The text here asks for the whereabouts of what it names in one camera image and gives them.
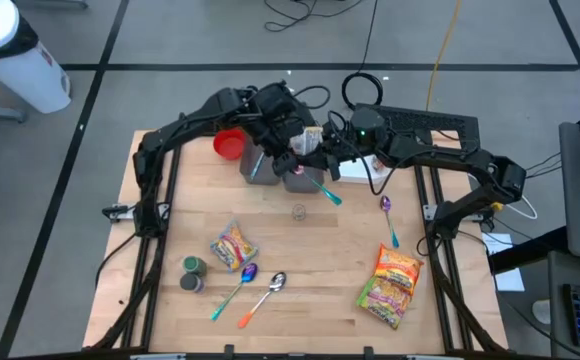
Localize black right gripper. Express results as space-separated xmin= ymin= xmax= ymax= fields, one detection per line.
xmin=299 ymin=123 xmax=359 ymax=182

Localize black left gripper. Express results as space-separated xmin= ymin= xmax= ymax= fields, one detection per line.
xmin=257 ymin=107 xmax=305 ymax=177

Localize silver spoon blue handle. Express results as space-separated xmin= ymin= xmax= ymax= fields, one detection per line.
xmin=248 ymin=151 xmax=267 ymax=182

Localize iridescent gold spoon blue handle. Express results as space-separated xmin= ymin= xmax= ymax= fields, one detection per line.
xmin=293 ymin=166 xmax=344 ymax=207

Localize white plastic bin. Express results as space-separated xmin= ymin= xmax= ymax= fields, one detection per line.
xmin=337 ymin=152 xmax=391 ymax=185

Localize blue yellow ramen packet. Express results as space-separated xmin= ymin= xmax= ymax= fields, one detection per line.
xmin=208 ymin=222 xmax=260 ymax=274

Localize green lid spice jar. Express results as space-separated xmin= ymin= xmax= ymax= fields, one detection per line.
xmin=182 ymin=255 xmax=208 ymax=277

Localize green ramen packet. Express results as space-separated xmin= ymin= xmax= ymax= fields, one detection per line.
xmin=355 ymin=274 xmax=414 ymax=331

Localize grey translucent plastic bin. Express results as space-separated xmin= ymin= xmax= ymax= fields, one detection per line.
xmin=239 ymin=139 xmax=284 ymax=186
xmin=283 ymin=149 xmax=326 ymax=195

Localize red plastic cup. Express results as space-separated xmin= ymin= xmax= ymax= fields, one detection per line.
xmin=213 ymin=127 xmax=248 ymax=162

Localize orange ramen packet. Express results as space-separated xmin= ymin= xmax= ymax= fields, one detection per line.
xmin=372 ymin=243 xmax=424 ymax=296

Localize black lid spice jar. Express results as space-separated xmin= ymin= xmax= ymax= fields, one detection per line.
xmin=179 ymin=272 xmax=206 ymax=294

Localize white paper sheet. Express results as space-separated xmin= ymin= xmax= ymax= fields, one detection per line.
xmin=480 ymin=232 xmax=526 ymax=293

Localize white trash can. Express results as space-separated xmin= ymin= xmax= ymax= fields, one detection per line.
xmin=0 ymin=0 xmax=72 ymax=115

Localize black coiled cable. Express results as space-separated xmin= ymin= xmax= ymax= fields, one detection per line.
xmin=340 ymin=0 xmax=385 ymax=112

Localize purple spoon teal handle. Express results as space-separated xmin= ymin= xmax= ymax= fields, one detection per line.
xmin=379 ymin=194 xmax=401 ymax=250

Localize iridescent spoon teal handle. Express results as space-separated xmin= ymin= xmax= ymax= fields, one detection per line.
xmin=209 ymin=262 xmax=259 ymax=322

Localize silver spoon orange handle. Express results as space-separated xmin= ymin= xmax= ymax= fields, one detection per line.
xmin=237 ymin=271 xmax=288 ymax=330

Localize black tangled floor cables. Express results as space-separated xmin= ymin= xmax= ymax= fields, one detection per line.
xmin=262 ymin=0 xmax=366 ymax=34

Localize black aluminium table frame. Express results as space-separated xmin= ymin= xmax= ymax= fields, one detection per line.
xmin=89 ymin=127 xmax=509 ymax=360

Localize yellow cable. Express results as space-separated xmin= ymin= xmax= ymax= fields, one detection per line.
xmin=424 ymin=0 xmax=464 ymax=112

